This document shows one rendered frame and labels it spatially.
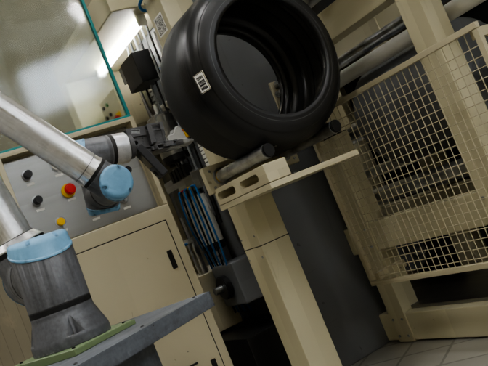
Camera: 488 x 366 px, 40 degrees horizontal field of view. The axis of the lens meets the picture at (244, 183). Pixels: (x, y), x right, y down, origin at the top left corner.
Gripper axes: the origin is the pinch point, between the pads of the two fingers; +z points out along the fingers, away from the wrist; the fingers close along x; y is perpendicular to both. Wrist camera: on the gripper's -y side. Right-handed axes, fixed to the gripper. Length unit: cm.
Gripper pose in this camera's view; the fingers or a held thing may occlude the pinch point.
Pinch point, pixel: (189, 143)
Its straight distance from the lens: 207.8
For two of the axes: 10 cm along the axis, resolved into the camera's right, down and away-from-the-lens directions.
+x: -4.6, 2.3, 8.6
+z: 8.5, -1.9, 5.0
